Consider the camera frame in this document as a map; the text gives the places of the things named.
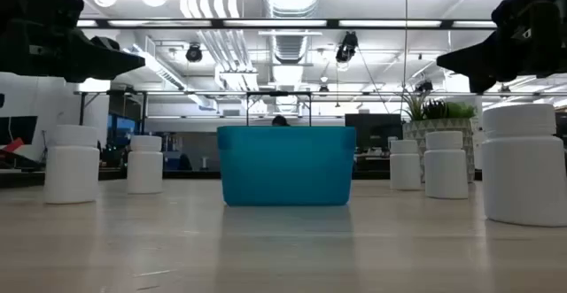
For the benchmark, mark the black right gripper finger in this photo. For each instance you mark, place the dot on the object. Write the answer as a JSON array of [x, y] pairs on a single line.
[[482, 86], [478, 60]]

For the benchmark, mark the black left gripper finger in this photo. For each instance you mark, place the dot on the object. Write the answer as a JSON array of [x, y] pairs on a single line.
[[111, 63], [105, 42]]

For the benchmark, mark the white plastic pill bottle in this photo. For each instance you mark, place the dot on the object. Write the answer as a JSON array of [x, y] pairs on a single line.
[[72, 169], [446, 169], [405, 167], [145, 167], [525, 173]]

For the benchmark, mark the blue plastic basket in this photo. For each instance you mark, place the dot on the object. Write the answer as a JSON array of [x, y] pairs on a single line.
[[285, 164]]

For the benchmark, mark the green artificial plant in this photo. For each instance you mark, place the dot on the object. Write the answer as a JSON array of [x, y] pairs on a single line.
[[443, 109]]

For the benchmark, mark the black background rack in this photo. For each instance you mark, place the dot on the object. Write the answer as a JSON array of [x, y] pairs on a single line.
[[82, 107]]

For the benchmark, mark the triangle patterned planter pot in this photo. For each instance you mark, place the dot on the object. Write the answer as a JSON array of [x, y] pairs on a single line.
[[438, 125]]

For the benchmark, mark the blue lit screen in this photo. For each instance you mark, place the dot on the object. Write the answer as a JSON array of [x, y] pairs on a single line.
[[119, 127]]

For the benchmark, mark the small black monitor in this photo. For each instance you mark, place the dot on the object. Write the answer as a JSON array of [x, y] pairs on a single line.
[[17, 129]]

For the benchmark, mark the red flat object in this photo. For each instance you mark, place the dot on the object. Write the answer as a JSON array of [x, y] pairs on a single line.
[[13, 145]]

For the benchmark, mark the large black monitor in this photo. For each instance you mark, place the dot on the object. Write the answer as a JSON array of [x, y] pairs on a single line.
[[373, 130]]

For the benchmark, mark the person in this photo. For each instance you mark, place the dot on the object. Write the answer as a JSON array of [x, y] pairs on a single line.
[[280, 121]]

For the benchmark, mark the black overhead camera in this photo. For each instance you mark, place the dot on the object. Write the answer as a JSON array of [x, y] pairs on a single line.
[[347, 47]]

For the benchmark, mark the black aluminium rig frame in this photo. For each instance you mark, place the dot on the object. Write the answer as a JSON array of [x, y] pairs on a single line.
[[332, 23]]

